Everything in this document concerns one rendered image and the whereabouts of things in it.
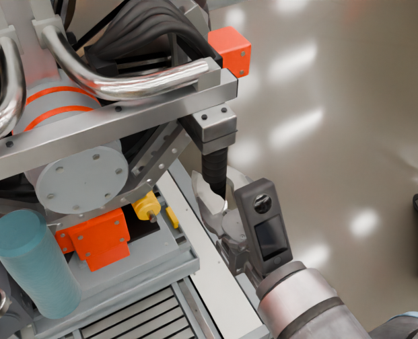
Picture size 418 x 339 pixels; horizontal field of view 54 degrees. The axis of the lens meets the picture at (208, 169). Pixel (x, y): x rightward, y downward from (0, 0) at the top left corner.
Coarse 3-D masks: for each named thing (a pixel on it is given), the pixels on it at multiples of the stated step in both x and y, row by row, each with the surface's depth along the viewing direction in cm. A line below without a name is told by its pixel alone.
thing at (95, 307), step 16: (160, 192) 142; (176, 224) 133; (176, 240) 128; (176, 256) 128; (192, 256) 128; (144, 272) 124; (160, 272) 124; (176, 272) 124; (192, 272) 129; (112, 288) 121; (128, 288) 121; (144, 288) 121; (160, 288) 126; (32, 304) 114; (80, 304) 117; (96, 304) 117; (112, 304) 118; (128, 304) 123; (48, 320) 114; (64, 320) 112; (80, 320) 115; (48, 336) 113
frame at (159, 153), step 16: (176, 0) 60; (192, 0) 63; (192, 16) 63; (208, 32) 67; (176, 48) 72; (176, 64) 74; (160, 128) 84; (176, 128) 81; (160, 144) 86; (176, 144) 82; (144, 160) 87; (160, 160) 83; (128, 176) 87; (144, 176) 84; (160, 176) 86; (128, 192) 85; (144, 192) 87; (0, 208) 77; (16, 208) 78; (32, 208) 81; (112, 208) 86; (48, 224) 80; (64, 224) 82
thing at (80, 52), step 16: (64, 0) 63; (128, 0) 69; (64, 16) 65; (112, 16) 69; (96, 32) 69; (80, 48) 70; (144, 48) 89; (160, 48) 81; (128, 64) 76; (144, 64) 78; (160, 64) 81; (0, 80) 71; (128, 144) 90; (16, 176) 84; (0, 192) 80; (16, 192) 82; (32, 192) 84
